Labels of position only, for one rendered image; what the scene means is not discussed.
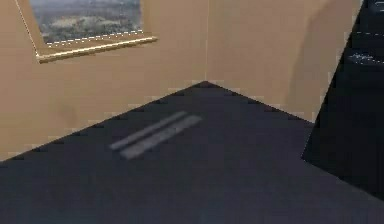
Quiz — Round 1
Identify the tan framed window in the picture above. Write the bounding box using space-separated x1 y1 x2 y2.
14 0 159 64

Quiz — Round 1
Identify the black shelf unit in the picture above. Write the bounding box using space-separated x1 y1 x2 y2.
301 0 384 202

